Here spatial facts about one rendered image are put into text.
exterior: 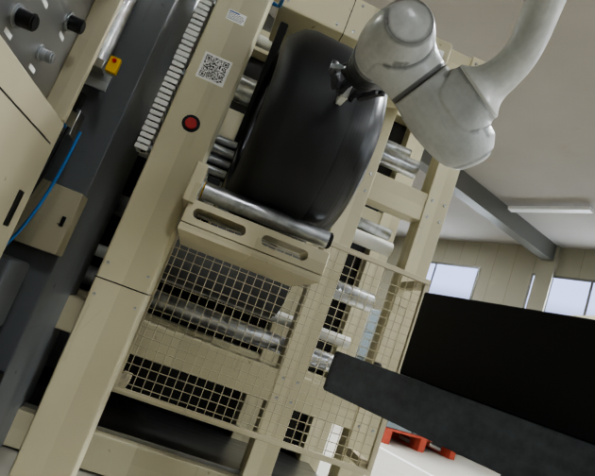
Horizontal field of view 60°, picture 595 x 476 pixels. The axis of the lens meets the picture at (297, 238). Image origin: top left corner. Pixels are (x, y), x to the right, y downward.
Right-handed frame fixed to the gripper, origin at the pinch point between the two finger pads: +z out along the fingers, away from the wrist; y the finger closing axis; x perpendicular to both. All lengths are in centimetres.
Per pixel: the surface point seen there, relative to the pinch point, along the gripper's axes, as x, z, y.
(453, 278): -44, 858, -461
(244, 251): 41.2, 7.1, 7.2
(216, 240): 41.1, 7.1, 14.1
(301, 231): 31.6, 10.8, -4.3
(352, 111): 1.4, 3.9, -4.1
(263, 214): 31.3, 10.8, 6.1
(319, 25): -37, 56, 9
